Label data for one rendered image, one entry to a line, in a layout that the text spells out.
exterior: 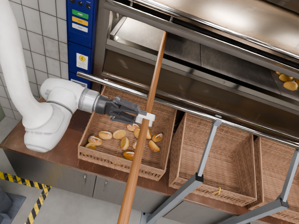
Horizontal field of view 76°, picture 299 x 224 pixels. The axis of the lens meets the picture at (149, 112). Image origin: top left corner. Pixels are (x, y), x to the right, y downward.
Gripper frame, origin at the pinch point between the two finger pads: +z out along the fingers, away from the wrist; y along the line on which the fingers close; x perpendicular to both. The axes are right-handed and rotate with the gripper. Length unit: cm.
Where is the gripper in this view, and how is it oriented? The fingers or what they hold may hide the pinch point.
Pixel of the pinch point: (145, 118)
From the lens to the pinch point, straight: 78.8
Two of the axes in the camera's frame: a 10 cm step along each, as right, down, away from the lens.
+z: 9.5, 3.0, 1.0
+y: -2.8, 6.4, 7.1
